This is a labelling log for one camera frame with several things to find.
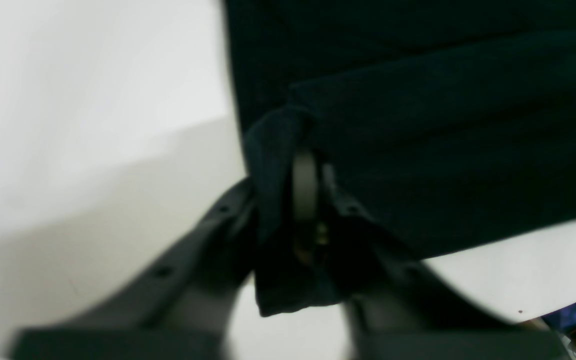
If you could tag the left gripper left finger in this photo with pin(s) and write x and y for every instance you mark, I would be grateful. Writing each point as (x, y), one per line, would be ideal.
(178, 308)

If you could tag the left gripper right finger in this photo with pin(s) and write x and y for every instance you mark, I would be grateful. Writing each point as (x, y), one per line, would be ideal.
(396, 307)

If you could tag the black graphic t-shirt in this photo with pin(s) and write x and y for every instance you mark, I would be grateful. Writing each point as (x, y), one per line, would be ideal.
(452, 122)

